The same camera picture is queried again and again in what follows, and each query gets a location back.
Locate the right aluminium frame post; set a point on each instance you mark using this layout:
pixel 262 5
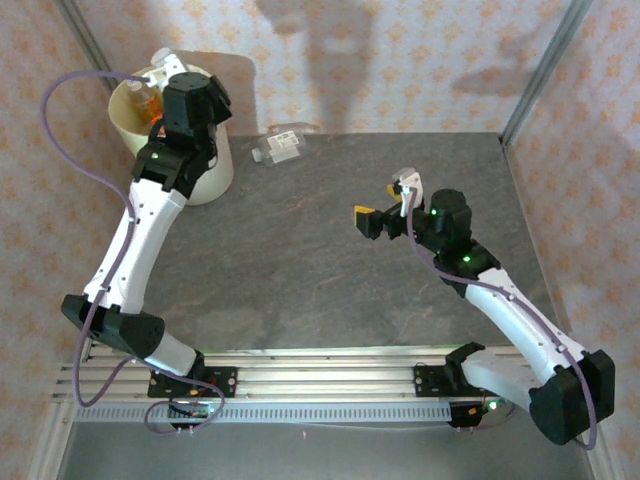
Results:
pixel 545 70

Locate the cream plastic waste bin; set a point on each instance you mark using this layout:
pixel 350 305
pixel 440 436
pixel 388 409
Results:
pixel 220 170

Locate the right black mount plate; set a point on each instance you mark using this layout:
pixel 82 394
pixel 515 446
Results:
pixel 430 382

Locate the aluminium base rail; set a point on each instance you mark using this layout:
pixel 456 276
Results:
pixel 325 375

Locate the clear bottle white label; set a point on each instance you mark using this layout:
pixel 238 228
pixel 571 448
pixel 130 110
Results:
pixel 282 142

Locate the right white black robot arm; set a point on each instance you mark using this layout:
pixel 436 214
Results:
pixel 510 310

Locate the left aluminium frame post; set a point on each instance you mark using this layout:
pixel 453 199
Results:
pixel 85 42

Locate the right aluminium table edge profile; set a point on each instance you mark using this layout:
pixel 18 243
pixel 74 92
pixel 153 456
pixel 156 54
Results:
pixel 537 240

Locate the black mount plate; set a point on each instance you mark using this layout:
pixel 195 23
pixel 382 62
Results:
pixel 225 381
pixel 430 382

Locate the yellow-green bin liner bag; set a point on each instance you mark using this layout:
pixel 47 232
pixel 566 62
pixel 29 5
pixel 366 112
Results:
pixel 125 120

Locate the aluminium frame post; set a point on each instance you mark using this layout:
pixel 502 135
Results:
pixel 545 70
pixel 85 42

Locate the left black mount plate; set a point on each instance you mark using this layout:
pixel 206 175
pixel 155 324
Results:
pixel 225 381

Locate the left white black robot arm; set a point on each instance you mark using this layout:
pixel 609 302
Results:
pixel 140 235

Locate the orange label bottle brown cap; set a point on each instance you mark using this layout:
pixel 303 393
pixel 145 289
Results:
pixel 147 102

